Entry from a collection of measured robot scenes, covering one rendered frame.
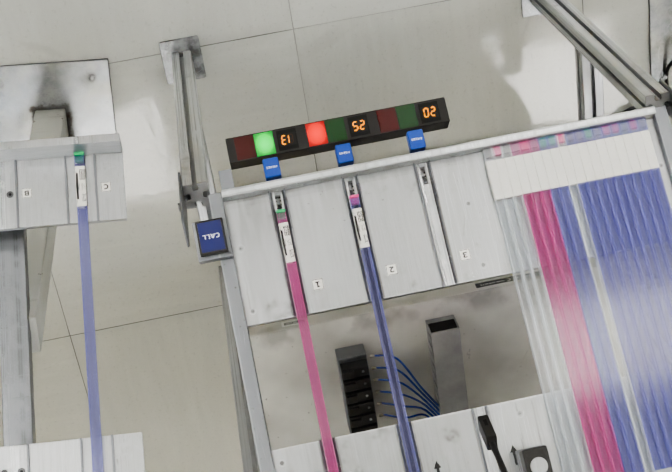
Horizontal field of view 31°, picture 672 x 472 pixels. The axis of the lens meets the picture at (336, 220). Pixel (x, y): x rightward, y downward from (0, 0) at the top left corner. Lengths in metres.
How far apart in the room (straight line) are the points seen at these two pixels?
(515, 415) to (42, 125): 1.14
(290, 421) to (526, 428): 0.53
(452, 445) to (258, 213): 0.44
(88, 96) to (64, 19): 0.16
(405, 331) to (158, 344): 0.84
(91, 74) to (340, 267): 0.89
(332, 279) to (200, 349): 1.05
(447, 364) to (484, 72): 0.75
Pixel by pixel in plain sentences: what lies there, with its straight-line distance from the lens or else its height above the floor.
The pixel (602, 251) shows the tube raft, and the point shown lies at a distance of 1.81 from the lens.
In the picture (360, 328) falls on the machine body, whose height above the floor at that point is 0.62.
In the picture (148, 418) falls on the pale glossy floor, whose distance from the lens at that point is 2.88.
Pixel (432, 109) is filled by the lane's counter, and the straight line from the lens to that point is 1.86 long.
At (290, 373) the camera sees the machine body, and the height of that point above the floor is 0.62.
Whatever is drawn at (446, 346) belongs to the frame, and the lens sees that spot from 2.05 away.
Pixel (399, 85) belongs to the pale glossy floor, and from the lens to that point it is 2.55.
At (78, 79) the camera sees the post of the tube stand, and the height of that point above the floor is 0.01.
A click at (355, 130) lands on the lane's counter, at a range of 1.84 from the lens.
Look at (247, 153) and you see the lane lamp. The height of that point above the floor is 0.67.
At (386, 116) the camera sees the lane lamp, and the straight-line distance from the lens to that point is 1.85.
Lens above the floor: 2.34
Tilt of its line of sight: 62 degrees down
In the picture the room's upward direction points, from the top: 162 degrees clockwise
